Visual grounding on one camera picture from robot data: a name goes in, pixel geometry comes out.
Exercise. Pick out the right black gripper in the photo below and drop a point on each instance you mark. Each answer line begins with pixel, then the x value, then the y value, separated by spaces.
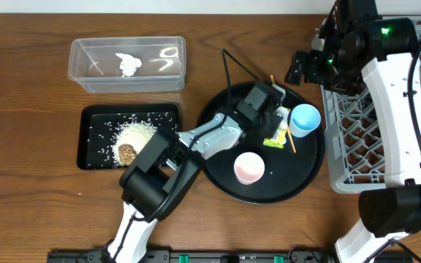
pixel 303 68

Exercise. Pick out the light blue cup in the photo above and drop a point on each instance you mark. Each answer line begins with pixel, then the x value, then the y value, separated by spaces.
pixel 303 119

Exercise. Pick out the grey dishwasher rack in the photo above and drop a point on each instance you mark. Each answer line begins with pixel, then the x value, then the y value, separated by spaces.
pixel 369 136

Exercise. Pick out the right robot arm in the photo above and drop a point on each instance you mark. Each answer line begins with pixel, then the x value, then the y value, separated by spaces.
pixel 361 49

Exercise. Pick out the white tissue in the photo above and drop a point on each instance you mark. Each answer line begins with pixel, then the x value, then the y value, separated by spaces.
pixel 129 64

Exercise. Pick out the clear plastic bin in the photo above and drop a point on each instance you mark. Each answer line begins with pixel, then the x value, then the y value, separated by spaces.
pixel 95 67

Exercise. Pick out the wooden chopstick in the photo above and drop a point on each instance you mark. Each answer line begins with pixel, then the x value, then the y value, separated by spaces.
pixel 291 139

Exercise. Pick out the round black tray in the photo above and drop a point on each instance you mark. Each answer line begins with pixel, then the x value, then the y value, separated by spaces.
pixel 287 171

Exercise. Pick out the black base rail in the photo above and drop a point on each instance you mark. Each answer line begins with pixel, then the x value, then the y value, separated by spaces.
pixel 296 255

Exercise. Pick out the green yellow snack wrapper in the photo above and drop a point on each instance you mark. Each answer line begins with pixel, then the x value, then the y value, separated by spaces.
pixel 279 138

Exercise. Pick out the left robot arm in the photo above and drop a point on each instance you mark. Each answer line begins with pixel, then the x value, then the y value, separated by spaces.
pixel 163 171

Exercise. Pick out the pink cup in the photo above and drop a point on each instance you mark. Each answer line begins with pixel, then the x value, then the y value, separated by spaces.
pixel 249 167

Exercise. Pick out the pile of white rice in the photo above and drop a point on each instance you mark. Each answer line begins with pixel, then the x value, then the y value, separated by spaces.
pixel 135 134

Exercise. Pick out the black rectangular tray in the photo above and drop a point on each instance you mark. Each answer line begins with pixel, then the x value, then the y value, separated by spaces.
pixel 99 124

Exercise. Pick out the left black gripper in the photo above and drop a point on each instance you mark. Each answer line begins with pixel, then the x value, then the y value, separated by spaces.
pixel 273 115

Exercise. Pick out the brown food lump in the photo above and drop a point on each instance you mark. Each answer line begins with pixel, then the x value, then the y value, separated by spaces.
pixel 126 154

